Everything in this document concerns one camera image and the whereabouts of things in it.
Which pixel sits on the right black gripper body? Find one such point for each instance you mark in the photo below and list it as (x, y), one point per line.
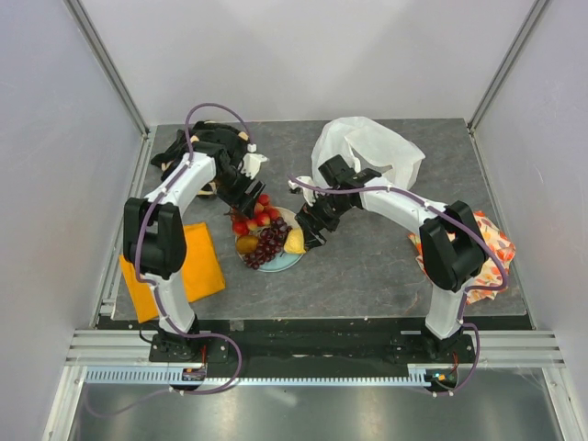
(326, 210)

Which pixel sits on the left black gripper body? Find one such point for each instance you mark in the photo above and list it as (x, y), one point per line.
(232, 186)

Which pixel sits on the yellow fake lemon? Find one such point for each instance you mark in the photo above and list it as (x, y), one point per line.
(294, 243)

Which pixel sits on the red fake cherry bunch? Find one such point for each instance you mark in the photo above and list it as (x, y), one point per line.
(264, 214)

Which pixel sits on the dark red fake grapes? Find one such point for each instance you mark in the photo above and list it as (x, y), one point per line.
(269, 255)

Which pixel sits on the brown fake kiwi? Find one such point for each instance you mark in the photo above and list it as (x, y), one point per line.
(246, 244)

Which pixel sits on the white plastic bag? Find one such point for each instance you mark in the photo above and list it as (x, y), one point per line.
(364, 143)

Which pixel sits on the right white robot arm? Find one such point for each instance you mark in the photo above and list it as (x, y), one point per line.
(370, 191)

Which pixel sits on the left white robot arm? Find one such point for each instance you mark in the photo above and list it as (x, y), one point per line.
(154, 239)

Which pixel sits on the grey stone mat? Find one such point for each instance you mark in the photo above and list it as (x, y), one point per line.
(367, 268)

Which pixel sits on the cream and blue plate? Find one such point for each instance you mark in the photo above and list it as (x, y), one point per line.
(289, 217)

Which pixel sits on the black patterned cloth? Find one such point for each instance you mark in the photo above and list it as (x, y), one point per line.
(226, 144)

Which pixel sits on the orange folded cloth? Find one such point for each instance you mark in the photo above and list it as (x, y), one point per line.
(201, 273)

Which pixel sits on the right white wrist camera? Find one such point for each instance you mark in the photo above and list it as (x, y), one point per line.
(305, 185)

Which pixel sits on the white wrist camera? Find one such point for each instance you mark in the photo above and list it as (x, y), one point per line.
(305, 185)
(252, 161)

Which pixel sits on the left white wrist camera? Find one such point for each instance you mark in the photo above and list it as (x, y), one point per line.
(252, 161)

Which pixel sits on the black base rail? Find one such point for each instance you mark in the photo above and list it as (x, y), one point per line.
(259, 343)

